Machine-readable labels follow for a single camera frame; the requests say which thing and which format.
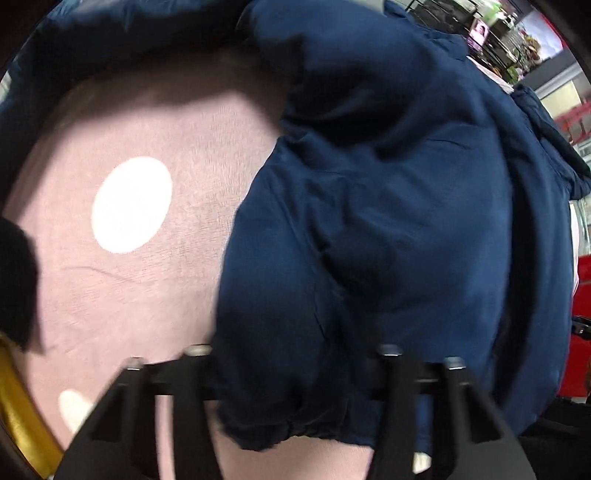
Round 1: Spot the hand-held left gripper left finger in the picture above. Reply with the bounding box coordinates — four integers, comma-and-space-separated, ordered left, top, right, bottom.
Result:
55, 345, 223, 480

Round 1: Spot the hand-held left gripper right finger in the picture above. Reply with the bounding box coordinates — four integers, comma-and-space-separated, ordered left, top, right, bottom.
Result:
368, 344, 537, 480

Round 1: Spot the gold curved rim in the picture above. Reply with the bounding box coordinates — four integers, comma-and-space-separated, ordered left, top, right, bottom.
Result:
0, 332, 63, 480

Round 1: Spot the pink blanket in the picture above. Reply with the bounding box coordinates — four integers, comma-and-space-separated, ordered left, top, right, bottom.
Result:
0, 48, 435, 480

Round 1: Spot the navy blue jacket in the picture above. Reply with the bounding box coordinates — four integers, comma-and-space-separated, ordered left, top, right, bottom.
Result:
0, 0, 591, 452

